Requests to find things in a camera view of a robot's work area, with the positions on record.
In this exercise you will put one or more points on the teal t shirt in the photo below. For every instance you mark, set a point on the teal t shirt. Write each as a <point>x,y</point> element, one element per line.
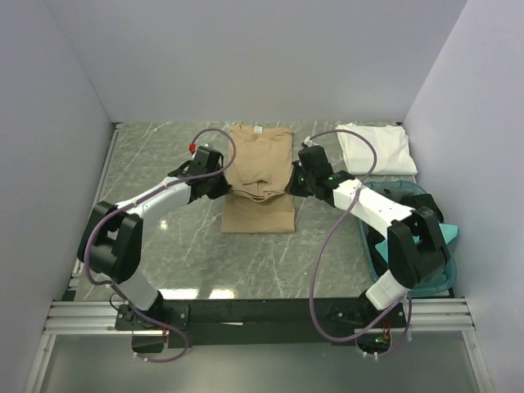
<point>449,232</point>

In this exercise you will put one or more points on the black base beam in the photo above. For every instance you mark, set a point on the black base beam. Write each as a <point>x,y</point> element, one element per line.
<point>272,321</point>

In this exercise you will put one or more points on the teal plastic laundry basket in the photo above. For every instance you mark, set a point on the teal plastic laundry basket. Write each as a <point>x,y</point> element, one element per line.
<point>438,283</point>

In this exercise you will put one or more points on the black t shirt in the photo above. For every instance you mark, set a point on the black t shirt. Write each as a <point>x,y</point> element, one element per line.
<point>423,200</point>

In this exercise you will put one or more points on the folded white t shirt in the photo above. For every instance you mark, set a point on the folded white t shirt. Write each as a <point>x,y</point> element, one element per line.
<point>391,144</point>

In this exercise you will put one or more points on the tan t shirt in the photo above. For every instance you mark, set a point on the tan t shirt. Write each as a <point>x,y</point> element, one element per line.
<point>259,175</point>

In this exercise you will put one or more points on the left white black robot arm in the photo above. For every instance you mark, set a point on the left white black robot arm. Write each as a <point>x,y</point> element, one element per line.
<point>111,246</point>

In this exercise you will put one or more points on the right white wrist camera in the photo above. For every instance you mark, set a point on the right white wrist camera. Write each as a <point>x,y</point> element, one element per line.
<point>308,142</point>

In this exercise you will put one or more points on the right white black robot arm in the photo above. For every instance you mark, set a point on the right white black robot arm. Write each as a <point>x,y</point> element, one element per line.
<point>415,246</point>

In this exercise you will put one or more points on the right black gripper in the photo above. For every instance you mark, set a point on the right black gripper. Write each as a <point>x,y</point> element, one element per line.
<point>292,188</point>

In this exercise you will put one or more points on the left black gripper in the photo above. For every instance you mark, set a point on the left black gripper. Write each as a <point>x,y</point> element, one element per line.
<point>223,188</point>

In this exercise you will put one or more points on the aluminium rail frame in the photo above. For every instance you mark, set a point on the aluminium rail frame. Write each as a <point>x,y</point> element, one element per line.
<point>424,315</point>

